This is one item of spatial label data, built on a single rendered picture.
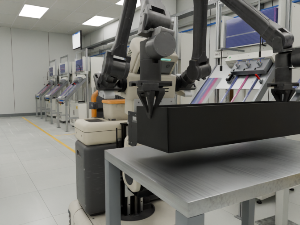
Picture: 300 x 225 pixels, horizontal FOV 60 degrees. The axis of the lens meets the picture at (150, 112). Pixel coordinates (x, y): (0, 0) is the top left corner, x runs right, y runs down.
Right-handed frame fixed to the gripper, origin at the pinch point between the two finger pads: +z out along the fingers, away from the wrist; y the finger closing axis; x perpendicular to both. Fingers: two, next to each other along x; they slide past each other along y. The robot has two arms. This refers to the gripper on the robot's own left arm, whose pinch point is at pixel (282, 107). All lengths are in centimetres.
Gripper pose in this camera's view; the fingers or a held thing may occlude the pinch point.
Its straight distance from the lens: 109.6
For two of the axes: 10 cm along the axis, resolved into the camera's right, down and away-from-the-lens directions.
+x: -4.8, -0.6, 8.8
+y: 8.8, -0.5, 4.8
